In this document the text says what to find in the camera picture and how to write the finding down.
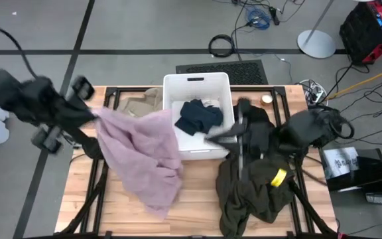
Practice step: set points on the yellow tape strip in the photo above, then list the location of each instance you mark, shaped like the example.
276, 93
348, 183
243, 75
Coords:
279, 177

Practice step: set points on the black and red case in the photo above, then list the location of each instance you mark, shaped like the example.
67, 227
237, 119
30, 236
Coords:
363, 33

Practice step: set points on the white power strip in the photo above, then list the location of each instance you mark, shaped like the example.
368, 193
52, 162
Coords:
313, 94

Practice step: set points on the grey floor stand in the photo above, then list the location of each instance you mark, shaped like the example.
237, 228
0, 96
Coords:
317, 44

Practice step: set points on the black power adapter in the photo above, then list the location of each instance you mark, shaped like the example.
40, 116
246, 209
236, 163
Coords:
275, 18

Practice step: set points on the brown tape roll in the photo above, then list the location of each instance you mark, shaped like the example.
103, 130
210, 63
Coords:
266, 99

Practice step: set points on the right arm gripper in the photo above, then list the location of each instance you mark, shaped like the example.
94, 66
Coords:
241, 159

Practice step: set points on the grey flat device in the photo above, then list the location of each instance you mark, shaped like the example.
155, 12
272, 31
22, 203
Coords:
378, 198

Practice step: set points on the black perforated floor mat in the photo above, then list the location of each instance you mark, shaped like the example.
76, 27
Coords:
244, 71

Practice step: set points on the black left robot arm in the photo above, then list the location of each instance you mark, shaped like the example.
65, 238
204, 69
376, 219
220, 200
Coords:
18, 96

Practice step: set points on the white printed box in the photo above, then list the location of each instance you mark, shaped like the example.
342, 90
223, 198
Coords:
340, 162

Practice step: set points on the pink fuzzy garment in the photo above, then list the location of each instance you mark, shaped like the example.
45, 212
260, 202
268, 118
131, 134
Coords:
138, 149

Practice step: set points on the navy blue garment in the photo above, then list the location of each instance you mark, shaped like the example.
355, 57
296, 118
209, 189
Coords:
197, 116

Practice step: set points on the beige trousers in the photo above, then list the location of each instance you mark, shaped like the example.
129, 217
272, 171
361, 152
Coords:
144, 103

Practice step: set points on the black furniture panel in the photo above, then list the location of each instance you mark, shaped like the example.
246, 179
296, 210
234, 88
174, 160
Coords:
376, 169

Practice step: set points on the white plastic woven basket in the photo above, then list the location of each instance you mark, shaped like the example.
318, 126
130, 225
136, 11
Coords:
177, 89

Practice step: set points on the cream white garment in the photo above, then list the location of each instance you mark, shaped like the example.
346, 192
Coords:
211, 102

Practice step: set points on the olive green sweatshirt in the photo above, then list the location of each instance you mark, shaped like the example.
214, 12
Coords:
244, 199

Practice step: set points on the black metal table frame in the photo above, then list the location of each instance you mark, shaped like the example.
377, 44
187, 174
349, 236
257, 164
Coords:
279, 91

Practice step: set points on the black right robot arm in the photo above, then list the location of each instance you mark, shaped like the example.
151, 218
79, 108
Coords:
307, 129

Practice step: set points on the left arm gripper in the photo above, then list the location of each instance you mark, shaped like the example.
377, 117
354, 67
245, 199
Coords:
50, 141

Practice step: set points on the black garment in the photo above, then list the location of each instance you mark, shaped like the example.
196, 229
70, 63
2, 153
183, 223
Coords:
259, 114

